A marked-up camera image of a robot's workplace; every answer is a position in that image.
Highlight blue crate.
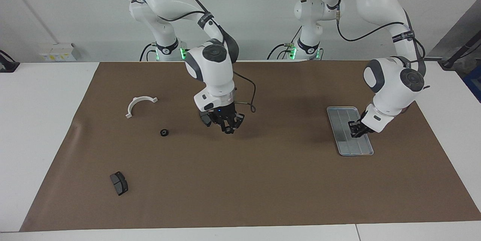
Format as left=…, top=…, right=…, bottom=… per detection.
left=463, top=66, right=481, bottom=103

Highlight white wall box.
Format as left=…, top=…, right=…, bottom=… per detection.
left=39, top=43, right=77, bottom=62

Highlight stacked dark brake pads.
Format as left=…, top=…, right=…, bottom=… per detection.
left=110, top=171, right=129, bottom=196

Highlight dark grey partition panel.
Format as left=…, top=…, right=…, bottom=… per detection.
left=427, top=6, right=481, bottom=61

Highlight brown table mat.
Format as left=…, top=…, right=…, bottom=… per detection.
left=20, top=61, right=481, bottom=233

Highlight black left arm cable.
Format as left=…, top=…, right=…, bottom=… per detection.
left=336, top=0, right=427, bottom=76

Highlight black base cable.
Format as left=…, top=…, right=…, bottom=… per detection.
left=140, top=43, right=155, bottom=62
left=267, top=26, right=303, bottom=60

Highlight silver metal tray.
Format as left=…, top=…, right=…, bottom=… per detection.
left=326, top=106, right=375, bottom=156

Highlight black clamp stand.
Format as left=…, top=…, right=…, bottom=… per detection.
left=0, top=50, right=20, bottom=73

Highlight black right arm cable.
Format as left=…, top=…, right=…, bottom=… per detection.
left=156, top=0, right=257, bottom=114

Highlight white curved plastic bracket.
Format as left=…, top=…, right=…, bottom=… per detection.
left=125, top=96, right=159, bottom=119

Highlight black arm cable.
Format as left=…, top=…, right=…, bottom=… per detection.
left=336, top=0, right=427, bottom=76
left=156, top=0, right=257, bottom=114

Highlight black slanted pole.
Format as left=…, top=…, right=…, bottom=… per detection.
left=440, top=32, right=481, bottom=69

